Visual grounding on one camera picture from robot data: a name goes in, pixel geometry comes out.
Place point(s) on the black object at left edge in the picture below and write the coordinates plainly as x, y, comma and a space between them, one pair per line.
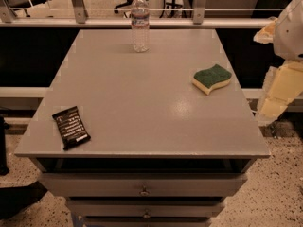
3, 157

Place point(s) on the grey drawer cabinet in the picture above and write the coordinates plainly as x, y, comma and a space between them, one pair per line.
149, 126

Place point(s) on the drawer metal knob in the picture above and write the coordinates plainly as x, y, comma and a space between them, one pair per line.
146, 214
144, 192

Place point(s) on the top drawer metal knob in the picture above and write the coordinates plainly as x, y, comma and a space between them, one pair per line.
144, 192

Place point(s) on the metal railing frame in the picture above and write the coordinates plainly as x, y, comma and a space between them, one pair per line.
194, 13

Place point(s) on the black snack bar wrapper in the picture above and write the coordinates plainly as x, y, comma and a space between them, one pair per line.
71, 128

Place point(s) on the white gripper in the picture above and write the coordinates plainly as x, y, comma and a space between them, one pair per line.
290, 32

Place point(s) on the green yellow sponge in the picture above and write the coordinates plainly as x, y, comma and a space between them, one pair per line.
210, 79

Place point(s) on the clear plastic water bottle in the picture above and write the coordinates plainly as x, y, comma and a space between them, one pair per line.
140, 23

